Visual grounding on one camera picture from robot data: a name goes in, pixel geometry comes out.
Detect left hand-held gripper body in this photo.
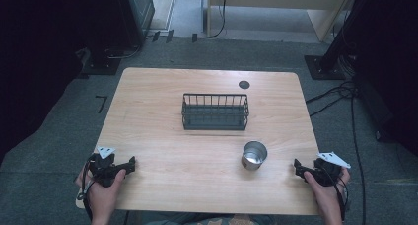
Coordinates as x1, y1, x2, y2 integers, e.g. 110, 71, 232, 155
87, 146, 123, 188

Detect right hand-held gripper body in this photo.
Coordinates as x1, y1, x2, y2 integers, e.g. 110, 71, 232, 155
307, 151, 352, 188

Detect silver metal cup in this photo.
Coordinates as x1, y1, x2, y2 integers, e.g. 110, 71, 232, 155
241, 140, 268, 172

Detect black wire basket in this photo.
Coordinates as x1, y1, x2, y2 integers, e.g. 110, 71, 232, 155
180, 92, 250, 131

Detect person's right hand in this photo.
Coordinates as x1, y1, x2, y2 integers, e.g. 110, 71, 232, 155
303, 166, 352, 223

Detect person's left hand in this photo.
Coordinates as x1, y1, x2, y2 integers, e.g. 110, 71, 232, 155
75, 168, 127, 223

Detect black angled floor tape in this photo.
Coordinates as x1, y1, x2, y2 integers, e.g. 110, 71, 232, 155
95, 95, 109, 114

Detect black metal stand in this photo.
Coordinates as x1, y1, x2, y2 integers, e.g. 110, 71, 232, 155
81, 0, 156, 77
304, 0, 373, 81

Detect dark curtain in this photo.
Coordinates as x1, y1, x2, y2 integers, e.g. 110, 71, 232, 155
0, 0, 100, 164
353, 0, 418, 157

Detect light wooden cabinet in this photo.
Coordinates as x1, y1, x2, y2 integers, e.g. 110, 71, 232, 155
206, 0, 359, 43

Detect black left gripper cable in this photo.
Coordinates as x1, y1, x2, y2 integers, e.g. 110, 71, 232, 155
77, 154, 97, 221

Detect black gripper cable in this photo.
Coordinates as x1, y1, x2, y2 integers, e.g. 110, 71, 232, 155
323, 167, 350, 223
77, 154, 97, 221

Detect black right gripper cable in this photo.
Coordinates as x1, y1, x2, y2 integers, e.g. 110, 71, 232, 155
323, 167, 350, 223

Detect black floor cable bundle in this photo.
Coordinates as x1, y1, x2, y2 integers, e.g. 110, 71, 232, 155
305, 80, 368, 225

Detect black hanging cable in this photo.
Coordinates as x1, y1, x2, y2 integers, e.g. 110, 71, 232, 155
208, 0, 229, 39

